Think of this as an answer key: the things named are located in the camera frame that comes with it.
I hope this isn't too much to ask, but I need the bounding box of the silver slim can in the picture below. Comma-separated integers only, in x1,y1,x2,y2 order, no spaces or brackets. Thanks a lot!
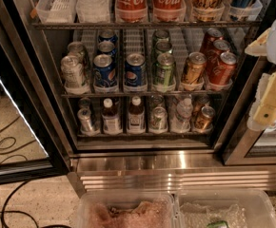
77,108,95,132
78,97,92,109

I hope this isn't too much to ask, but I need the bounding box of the front green soda can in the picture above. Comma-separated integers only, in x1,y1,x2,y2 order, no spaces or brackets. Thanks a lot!
153,52,175,92

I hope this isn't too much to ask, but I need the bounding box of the right brown tea bottle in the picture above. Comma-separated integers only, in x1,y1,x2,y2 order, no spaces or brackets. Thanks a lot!
128,96,145,134

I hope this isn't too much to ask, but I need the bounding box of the gold bottle top shelf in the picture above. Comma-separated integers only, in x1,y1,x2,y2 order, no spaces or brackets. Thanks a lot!
191,0,222,22

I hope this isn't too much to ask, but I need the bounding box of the rear gold can bottom shelf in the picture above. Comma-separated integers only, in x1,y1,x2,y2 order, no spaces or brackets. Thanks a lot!
192,95,210,115

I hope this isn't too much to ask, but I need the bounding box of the open glass fridge door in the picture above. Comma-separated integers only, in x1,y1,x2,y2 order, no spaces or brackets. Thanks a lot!
0,0,69,185

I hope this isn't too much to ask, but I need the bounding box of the white soda can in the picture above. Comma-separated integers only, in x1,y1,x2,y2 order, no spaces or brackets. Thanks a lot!
61,55,87,88
68,42,89,67

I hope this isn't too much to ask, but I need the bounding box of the rear silver slim can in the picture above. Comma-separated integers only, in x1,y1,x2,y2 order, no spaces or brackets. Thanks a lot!
78,97,92,109

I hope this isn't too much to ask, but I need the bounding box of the blue pepsi can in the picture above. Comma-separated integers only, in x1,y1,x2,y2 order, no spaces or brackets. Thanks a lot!
97,41,116,59
93,54,117,87
125,53,147,87
98,29,118,44

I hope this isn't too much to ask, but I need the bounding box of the blue pepsi can centre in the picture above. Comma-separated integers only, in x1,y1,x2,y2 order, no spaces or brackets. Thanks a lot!
125,53,147,87

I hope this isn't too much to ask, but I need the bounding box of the rear white soda can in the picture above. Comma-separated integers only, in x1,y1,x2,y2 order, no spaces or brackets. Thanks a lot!
68,42,89,67

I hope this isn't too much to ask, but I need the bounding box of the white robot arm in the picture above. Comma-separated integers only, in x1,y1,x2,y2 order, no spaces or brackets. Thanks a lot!
245,20,276,131

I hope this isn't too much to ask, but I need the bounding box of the left brown tea bottle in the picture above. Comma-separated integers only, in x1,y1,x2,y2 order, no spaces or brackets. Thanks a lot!
102,98,122,135

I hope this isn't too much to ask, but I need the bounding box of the middle green soda can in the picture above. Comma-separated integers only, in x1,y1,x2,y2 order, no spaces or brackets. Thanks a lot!
153,41,173,61

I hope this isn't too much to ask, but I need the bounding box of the front silver slim can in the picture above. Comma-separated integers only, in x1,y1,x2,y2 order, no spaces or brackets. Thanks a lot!
77,108,95,132

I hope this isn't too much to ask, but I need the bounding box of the green can in bin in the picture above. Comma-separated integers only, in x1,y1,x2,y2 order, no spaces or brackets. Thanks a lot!
207,220,229,228

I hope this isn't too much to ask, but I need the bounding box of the black floor cable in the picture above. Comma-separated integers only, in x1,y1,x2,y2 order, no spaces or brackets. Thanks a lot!
0,92,72,228

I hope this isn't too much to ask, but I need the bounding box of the green can shelf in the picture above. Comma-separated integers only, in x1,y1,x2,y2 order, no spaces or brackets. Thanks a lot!
149,95,165,109
149,106,168,133

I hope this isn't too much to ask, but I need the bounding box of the right clear plastic bin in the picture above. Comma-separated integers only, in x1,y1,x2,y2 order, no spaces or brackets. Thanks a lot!
175,188,276,228

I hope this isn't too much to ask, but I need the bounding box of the rear blue pepsi can left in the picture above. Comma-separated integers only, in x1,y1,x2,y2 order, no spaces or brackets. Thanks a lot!
98,29,118,44

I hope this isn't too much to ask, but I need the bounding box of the left coca-cola bottle top shelf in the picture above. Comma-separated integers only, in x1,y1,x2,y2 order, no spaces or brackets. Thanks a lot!
116,0,147,23

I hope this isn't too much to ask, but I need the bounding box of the left clear plastic bin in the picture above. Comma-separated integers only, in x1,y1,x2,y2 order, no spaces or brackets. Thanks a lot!
75,189,176,228

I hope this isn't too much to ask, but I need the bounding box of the gold soda can middle shelf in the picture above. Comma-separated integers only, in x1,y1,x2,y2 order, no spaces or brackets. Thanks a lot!
181,52,207,85

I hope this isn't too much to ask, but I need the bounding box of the brown tea bottle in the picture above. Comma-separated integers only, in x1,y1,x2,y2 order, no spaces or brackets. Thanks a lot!
128,96,145,134
102,98,122,135

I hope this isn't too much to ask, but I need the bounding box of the coca-cola bottle shelf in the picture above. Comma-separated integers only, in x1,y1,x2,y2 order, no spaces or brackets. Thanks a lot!
116,0,147,23
153,0,182,21

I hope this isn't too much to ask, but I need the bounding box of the rear green soda can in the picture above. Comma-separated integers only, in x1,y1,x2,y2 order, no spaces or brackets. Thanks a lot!
152,29,170,46

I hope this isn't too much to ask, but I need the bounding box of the middle blue pepsi can left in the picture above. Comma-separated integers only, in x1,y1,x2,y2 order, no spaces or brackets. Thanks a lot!
97,41,116,59

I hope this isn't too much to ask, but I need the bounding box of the rear green can bottom shelf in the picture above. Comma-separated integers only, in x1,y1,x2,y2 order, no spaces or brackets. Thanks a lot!
149,95,165,109

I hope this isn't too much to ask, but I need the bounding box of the empty clear tray top shelf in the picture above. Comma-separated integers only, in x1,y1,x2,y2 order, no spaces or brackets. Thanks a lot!
36,0,77,24

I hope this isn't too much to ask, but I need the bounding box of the right coca-cola bottle top shelf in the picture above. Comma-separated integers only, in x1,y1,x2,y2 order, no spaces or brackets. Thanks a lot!
153,0,182,21

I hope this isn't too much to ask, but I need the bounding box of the front gold can bottom shelf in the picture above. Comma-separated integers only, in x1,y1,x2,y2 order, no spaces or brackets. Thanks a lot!
194,105,215,130

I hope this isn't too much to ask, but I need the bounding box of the front blue pepsi can left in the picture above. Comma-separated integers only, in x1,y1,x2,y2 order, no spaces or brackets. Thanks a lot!
93,54,117,87

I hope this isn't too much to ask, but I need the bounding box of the red coke can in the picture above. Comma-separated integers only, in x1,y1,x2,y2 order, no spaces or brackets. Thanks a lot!
209,52,237,86
200,28,224,54
206,40,231,75

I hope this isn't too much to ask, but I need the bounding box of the clear plastic bin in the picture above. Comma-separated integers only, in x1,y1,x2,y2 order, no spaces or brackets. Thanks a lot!
175,188,276,228
75,189,176,228

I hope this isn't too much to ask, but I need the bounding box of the white clear container top shelf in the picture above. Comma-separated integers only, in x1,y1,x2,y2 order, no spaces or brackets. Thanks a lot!
76,0,110,23

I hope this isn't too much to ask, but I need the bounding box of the front green can bottom shelf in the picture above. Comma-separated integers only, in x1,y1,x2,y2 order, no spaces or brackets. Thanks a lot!
149,106,168,133

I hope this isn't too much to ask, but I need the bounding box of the stainless steel fridge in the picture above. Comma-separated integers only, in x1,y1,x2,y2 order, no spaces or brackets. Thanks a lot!
14,0,276,194

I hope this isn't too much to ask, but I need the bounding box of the front white soda can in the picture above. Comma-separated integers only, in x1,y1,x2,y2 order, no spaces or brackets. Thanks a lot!
61,55,87,88

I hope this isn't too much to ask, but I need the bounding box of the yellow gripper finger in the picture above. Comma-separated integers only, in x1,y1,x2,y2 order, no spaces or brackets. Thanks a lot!
246,72,276,131
245,28,270,57

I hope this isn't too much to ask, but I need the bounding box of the green soda can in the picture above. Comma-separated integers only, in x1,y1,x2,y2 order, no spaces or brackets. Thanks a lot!
153,52,175,92
153,41,173,61
152,29,170,46

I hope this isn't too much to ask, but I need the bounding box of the clear water bottle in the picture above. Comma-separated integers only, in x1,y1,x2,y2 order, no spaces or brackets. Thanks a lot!
171,98,193,133

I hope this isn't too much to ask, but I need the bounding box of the right closed fridge door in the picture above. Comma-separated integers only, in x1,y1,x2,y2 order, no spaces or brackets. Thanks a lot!
222,56,276,165

